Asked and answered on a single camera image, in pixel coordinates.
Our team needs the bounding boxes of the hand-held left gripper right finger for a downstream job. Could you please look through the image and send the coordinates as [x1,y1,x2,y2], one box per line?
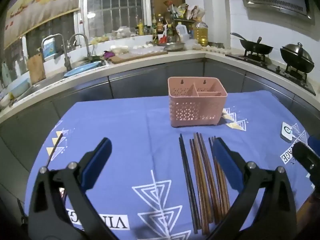
[207,137,298,240]

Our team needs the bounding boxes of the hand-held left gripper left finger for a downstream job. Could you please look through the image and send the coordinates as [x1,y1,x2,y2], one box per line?
[27,137,118,240]

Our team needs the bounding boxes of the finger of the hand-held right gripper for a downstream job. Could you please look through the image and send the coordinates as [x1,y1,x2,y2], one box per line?
[309,135,320,154]
[292,142,320,180]

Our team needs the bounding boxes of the bunch of brown wooden chopsticks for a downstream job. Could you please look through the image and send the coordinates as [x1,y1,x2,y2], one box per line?
[189,132,232,235]

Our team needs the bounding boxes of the black chopstick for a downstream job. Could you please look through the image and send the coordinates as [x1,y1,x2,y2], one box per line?
[180,134,202,233]
[179,134,198,234]

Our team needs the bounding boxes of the thin dark brown chopstick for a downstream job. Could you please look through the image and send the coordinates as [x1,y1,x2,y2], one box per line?
[47,133,63,167]

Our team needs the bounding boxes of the pink perforated utensil basket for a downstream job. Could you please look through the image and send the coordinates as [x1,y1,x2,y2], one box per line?
[167,76,228,128]

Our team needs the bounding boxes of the small white square tag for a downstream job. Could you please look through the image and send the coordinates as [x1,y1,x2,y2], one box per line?
[279,122,294,140]

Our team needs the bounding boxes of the blue printed tablecloth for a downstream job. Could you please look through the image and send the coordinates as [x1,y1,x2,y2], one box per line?
[24,90,315,240]

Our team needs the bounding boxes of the black gas stove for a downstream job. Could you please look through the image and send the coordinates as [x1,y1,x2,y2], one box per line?
[225,50,317,96]

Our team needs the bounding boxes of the black lidded wok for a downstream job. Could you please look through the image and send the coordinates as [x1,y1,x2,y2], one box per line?
[280,42,315,74]

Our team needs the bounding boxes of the stainless steel sink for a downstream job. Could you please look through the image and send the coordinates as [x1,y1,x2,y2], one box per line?
[15,71,68,100]

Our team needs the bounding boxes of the blue plastic basin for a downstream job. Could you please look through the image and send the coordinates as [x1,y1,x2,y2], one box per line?
[64,62,103,78]

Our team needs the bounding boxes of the kitchen counter with grey cabinets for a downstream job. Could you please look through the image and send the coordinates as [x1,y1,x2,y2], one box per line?
[0,47,320,205]

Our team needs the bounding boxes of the blue lidded plastic box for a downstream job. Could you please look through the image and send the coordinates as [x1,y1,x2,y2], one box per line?
[7,77,30,98]

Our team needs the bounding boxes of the upright wooden cutting board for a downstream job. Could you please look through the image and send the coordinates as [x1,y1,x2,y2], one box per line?
[27,54,46,84]

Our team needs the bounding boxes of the white egg tray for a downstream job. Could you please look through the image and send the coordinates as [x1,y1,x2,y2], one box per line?
[200,45,232,55]

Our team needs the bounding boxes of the flat wooden cutting board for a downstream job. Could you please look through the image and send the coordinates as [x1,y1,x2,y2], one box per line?
[110,51,168,64]

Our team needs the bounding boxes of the white round food pile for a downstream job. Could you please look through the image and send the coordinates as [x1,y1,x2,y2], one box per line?
[110,44,129,55]

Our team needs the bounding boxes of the curved steel faucet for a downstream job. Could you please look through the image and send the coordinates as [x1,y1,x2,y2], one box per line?
[67,33,91,58]

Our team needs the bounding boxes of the steel faucet with water filter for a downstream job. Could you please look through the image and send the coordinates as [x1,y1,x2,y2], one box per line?
[41,34,72,72]

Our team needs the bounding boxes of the large yellow cooking oil bottle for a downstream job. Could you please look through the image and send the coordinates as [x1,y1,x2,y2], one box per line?
[193,21,209,47]

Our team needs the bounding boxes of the white plastic jug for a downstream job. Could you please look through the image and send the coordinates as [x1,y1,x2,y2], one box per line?
[176,22,189,42]

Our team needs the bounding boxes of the row of condiment bottles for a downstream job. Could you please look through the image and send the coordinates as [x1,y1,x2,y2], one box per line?
[136,14,175,43]

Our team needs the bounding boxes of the pile of packaged foods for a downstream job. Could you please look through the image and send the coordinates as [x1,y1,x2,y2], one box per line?
[165,3,205,20]

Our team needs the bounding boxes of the barred window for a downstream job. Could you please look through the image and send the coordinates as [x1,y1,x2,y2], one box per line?
[86,0,150,37]

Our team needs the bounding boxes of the fruit print window blind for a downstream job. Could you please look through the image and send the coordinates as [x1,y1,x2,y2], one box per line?
[4,0,82,48]

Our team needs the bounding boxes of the black cable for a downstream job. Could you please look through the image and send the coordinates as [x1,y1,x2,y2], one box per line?
[16,197,28,228]

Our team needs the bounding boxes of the black wok with handle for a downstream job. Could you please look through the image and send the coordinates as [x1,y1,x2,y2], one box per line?
[230,32,274,55]

